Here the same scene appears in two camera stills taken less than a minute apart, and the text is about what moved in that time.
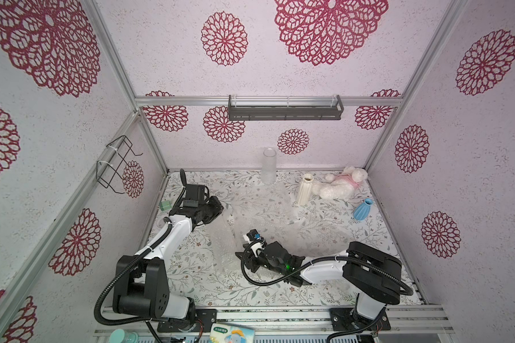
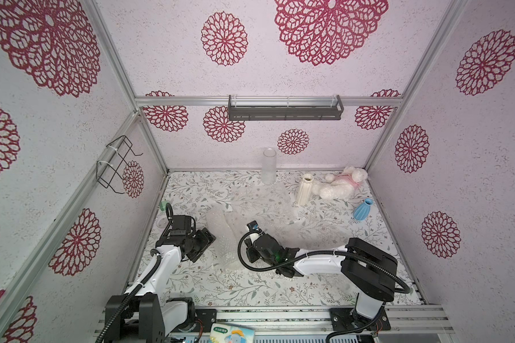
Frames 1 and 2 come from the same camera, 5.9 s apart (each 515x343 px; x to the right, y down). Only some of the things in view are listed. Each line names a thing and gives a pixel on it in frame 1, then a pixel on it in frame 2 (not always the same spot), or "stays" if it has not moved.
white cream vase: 305,189 stays
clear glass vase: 268,166 stays
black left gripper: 218,208 to 206,239
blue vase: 362,211 stays
